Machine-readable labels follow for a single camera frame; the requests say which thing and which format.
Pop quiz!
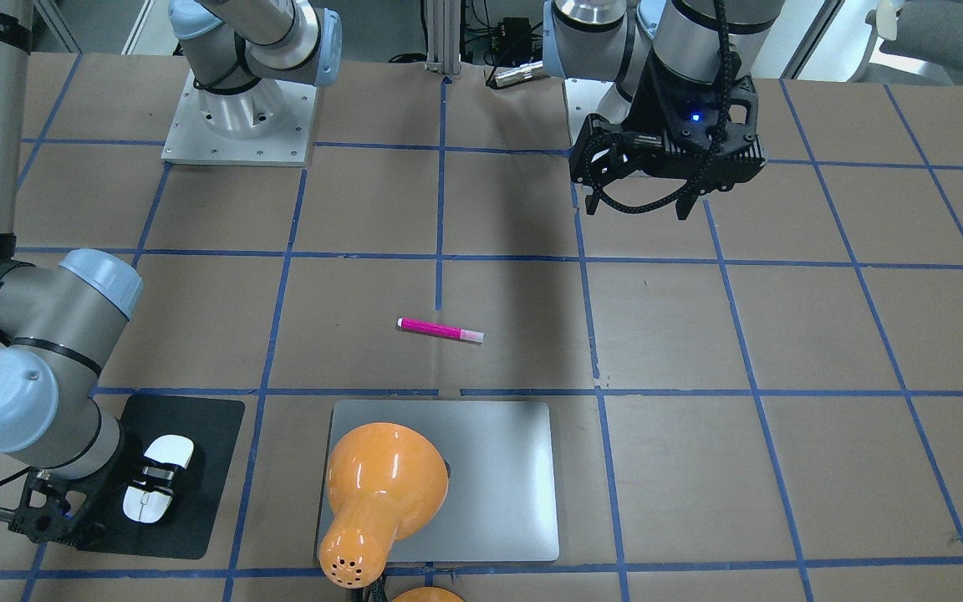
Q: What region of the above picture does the black gripper pen side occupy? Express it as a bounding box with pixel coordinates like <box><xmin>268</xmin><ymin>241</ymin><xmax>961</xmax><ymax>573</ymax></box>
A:
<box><xmin>570</xmin><ymin>51</ymin><xmax>766</xmax><ymax>222</ymax></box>

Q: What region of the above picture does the black gripper mouse side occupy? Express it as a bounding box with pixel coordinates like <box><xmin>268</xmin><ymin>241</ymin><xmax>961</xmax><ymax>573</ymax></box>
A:
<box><xmin>7</xmin><ymin>435</ymin><xmax>177</xmax><ymax>551</ymax></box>

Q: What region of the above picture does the white computer mouse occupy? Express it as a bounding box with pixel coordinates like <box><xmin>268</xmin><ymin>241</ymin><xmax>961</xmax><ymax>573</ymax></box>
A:
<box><xmin>122</xmin><ymin>434</ymin><xmax>195</xmax><ymax>523</ymax></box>

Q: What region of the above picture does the pink marker pen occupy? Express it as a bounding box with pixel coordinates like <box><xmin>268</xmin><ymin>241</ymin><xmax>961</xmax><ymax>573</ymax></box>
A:
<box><xmin>396</xmin><ymin>317</ymin><xmax>485</xmax><ymax>345</ymax></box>

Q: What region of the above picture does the silver robot arm near mouse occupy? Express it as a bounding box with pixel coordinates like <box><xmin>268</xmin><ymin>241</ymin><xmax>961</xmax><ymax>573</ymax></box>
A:
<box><xmin>0</xmin><ymin>1</ymin><xmax>304</xmax><ymax>560</ymax></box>

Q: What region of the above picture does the silver robot arm near pen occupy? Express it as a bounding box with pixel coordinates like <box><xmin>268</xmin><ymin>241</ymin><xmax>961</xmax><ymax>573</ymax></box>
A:
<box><xmin>542</xmin><ymin>1</ymin><xmax>784</xmax><ymax>221</ymax></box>

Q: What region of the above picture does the black mousepad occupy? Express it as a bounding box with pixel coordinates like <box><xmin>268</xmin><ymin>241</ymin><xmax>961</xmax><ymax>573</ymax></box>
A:
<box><xmin>76</xmin><ymin>394</ymin><xmax>245</xmax><ymax>560</ymax></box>

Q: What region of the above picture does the orange desk lamp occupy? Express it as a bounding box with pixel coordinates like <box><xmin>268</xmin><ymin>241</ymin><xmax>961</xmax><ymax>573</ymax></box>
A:
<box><xmin>317</xmin><ymin>422</ymin><xmax>451</xmax><ymax>601</ymax></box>

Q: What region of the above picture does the silver closed laptop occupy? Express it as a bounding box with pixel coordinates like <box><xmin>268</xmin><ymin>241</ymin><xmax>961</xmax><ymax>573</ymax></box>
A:
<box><xmin>329</xmin><ymin>399</ymin><xmax>559</xmax><ymax>564</ymax></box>

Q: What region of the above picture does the aluminium frame post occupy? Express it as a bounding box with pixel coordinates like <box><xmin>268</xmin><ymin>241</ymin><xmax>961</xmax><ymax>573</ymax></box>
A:
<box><xmin>423</xmin><ymin>0</ymin><xmax>464</xmax><ymax>79</ymax></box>

